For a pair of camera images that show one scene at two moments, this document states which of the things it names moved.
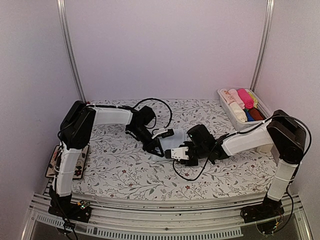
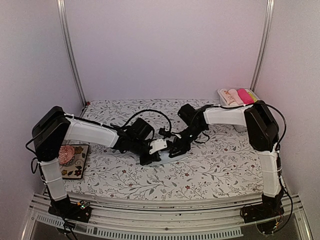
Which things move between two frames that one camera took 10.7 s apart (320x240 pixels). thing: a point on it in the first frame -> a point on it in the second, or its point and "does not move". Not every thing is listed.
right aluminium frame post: (261, 56) does not move
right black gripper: (194, 163) -> (181, 146)
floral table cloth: (117, 164) does not move
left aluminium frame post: (64, 19) does not move
